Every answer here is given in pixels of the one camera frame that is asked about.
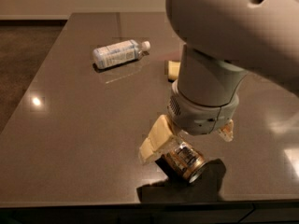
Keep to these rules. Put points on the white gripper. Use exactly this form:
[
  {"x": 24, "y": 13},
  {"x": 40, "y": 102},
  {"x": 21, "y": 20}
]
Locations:
[{"x": 202, "y": 117}]

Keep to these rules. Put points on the orange soda can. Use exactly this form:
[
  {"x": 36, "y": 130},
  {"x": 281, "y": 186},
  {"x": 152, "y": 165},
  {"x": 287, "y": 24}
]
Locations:
[{"x": 186, "y": 161}]

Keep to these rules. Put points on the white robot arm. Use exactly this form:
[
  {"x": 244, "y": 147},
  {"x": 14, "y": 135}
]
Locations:
[{"x": 223, "y": 40}]

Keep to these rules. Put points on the yellow sponge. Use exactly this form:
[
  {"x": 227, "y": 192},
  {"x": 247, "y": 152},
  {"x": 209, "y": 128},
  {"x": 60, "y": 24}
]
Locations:
[{"x": 173, "y": 70}]

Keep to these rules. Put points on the clear plastic water bottle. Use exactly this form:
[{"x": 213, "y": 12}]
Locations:
[{"x": 119, "y": 53}]

